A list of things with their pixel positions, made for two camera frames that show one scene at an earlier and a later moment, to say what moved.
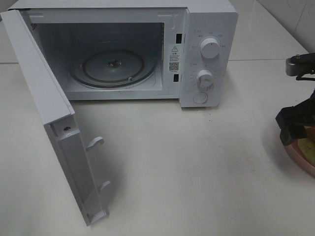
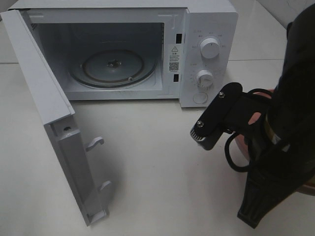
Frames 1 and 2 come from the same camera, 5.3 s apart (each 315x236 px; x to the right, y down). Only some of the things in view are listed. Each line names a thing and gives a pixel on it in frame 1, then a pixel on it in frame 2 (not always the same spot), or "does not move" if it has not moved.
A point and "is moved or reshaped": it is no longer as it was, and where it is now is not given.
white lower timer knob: (204, 79) does not move
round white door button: (201, 98) does not move
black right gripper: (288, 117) to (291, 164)
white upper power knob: (209, 48) does not move
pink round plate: (294, 152) is moved or reshaped
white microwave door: (71, 146) does not move
